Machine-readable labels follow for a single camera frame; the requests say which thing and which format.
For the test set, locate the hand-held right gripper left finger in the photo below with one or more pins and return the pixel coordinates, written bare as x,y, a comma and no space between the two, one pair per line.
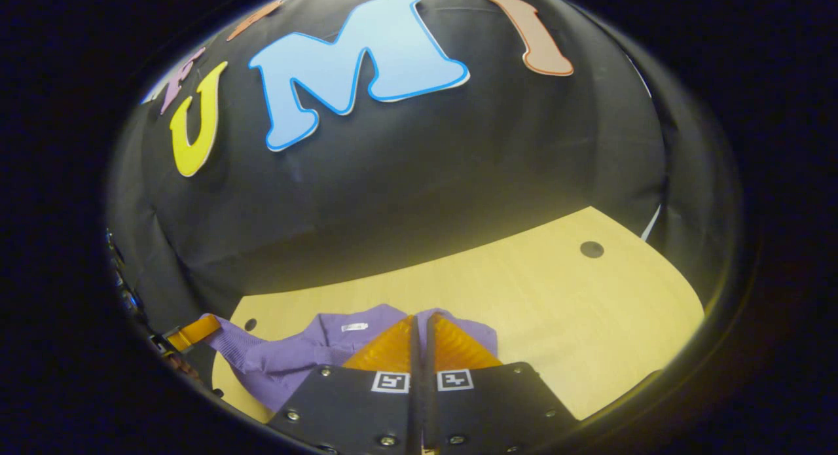
357,409

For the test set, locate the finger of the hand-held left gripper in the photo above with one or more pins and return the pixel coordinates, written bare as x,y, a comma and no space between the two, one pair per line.
195,332

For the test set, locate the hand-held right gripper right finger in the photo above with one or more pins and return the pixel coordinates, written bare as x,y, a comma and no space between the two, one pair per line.
484,409

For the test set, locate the purple button shirt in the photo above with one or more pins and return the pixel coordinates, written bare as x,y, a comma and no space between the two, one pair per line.
288,363

